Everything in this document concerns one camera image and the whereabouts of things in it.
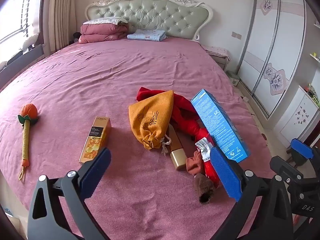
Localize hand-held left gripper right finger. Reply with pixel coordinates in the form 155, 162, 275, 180
210, 147, 294, 240

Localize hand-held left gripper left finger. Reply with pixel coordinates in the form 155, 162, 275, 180
27, 147, 112, 240

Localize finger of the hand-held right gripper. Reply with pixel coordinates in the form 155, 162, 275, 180
290, 138, 320, 178
269, 156, 304, 195

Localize tall gold cosmetic box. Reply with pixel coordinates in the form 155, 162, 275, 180
79, 116, 112, 165

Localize blue cardboard box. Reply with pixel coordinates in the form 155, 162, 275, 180
190, 89, 251, 163

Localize gold bottle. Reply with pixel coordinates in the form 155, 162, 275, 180
169, 124, 193, 171

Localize red cloth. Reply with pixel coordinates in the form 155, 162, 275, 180
136, 87, 209, 143

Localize yellow drawstring pouch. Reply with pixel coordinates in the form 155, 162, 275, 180
128, 90, 174, 155

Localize red packet with white label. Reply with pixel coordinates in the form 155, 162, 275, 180
195, 129, 222, 189

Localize dark brown sock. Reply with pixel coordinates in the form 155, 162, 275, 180
194, 174, 216, 204

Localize white cabinet with stickers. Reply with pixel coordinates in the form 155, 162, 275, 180
274, 85, 320, 148

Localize reddish brown sock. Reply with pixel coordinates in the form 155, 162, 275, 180
185, 151, 208, 177

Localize cream animal print play mat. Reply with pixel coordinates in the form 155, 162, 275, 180
235, 85, 278, 155

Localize green toys on cabinet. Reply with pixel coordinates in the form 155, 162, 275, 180
304, 84, 320, 105

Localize orange woven massage hammer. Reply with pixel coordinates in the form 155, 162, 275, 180
17, 103, 40, 180

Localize light green storage box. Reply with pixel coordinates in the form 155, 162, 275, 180
229, 71, 240, 85

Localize bed with pink sheet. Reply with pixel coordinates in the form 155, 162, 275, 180
0, 0, 275, 240

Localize grey nightstand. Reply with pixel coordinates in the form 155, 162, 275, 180
201, 44, 232, 72

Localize white floral sliding wardrobe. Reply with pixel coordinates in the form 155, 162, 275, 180
237, 0, 320, 120

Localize pink floral nightstand cover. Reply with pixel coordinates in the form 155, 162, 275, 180
201, 44, 230, 58

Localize folded pink quilt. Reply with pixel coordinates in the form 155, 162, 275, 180
79, 22, 129, 44

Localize folded light blue blanket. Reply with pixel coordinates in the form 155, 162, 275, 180
127, 29, 167, 41

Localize white plush toy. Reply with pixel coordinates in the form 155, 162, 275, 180
21, 33, 40, 53

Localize striped pillow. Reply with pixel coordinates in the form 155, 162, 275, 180
83, 17, 128, 25

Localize beige curtain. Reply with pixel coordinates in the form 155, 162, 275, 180
47, 0, 78, 53

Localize window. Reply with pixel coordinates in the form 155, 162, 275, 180
0, 0, 45, 45

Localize grey padded side rail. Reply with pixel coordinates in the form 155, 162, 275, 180
0, 44, 45, 90

